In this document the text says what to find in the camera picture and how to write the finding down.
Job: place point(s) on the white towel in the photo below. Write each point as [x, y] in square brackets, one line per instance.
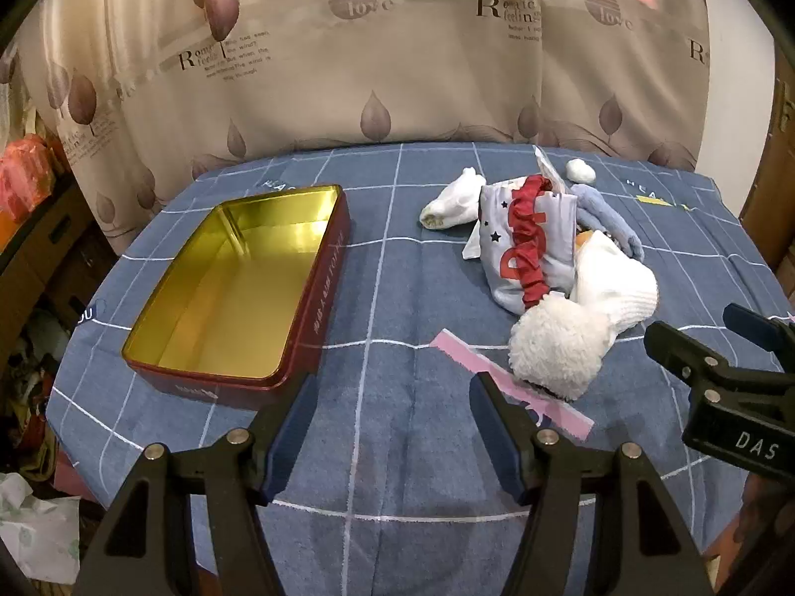
[450, 198]

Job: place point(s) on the white plastic packet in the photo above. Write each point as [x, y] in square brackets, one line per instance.
[548, 171]

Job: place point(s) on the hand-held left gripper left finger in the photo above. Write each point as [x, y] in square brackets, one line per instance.
[292, 434]

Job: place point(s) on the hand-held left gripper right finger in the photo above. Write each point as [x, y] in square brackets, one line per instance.
[497, 441]

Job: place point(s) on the leaf print curtain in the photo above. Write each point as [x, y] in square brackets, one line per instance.
[372, 74]

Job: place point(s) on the pile of clutter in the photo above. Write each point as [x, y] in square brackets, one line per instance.
[31, 379]

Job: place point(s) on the wooden cabinet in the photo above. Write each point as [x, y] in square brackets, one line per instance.
[37, 261]

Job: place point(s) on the red and white ruffled cloth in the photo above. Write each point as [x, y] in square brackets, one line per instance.
[509, 230]

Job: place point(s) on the wooden furniture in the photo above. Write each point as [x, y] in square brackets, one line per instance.
[776, 186]

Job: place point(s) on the white ribbed sock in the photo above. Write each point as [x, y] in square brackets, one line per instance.
[621, 285]

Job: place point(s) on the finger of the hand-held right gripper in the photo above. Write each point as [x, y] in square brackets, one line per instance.
[754, 326]
[683, 347]

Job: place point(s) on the pink box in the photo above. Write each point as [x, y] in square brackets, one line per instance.
[71, 478]

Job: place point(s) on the light blue towel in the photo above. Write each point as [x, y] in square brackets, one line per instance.
[599, 211]

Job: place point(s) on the orange plastic bag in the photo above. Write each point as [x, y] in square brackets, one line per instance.
[22, 180]

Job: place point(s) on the white leaf print paper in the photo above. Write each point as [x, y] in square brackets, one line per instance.
[37, 528]

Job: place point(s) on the red tin box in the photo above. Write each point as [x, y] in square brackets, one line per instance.
[236, 285]

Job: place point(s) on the white fluffy sock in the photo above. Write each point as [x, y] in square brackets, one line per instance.
[556, 344]

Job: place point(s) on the small white soft ball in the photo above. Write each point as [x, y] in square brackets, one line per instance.
[579, 169]

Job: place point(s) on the blue checked blanket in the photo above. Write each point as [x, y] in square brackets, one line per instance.
[404, 385]

